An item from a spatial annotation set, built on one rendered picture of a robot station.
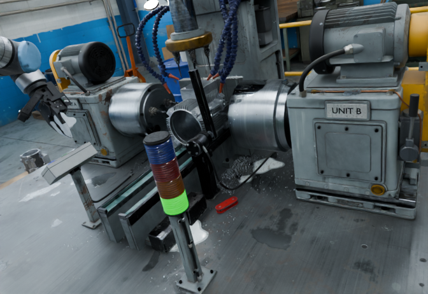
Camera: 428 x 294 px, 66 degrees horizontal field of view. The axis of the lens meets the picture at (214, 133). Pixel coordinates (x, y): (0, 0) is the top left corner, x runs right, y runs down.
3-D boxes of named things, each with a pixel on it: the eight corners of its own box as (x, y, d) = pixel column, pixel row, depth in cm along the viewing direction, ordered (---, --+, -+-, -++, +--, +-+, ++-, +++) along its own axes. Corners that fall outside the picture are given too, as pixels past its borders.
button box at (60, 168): (91, 160, 120) (82, 148, 120) (98, 152, 115) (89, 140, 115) (49, 186, 107) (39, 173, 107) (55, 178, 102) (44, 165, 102)
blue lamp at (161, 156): (160, 150, 77) (155, 132, 75) (181, 153, 73) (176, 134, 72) (143, 163, 72) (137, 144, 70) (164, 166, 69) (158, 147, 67)
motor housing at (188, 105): (199, 128, 151) (189, 88, 144) (235, 130, 141) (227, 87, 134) (172, 147, 137) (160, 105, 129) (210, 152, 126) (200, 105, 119)
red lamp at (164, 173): (165, 167, 78) (160, 150, 77) (185, 170, 75) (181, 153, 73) (148, 181, 74) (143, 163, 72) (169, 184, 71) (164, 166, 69)
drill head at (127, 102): (134, 122, 177) (120, 77, 168) (188, 125, 158) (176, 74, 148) (98, 143, 159) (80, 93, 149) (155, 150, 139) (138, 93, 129)
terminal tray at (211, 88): (199, 96, 143) (195, 80, 140) (220, 96, 137) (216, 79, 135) (183, 106, 134) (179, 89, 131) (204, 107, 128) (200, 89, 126)
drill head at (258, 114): (244, 129, 141) (235, 72, 132) (346, 135, 119) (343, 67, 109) (214, 157, 123) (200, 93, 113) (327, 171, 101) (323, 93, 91)
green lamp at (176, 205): (174, 198, 82) (170, 182, 80) (193, 202, 79) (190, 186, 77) (158, 213, 78) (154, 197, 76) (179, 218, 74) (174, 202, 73)
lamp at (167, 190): (170, 182, 80) (165, 167, 78) (190, 186, 77) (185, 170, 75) (154, 197, 76) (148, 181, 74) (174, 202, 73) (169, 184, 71)
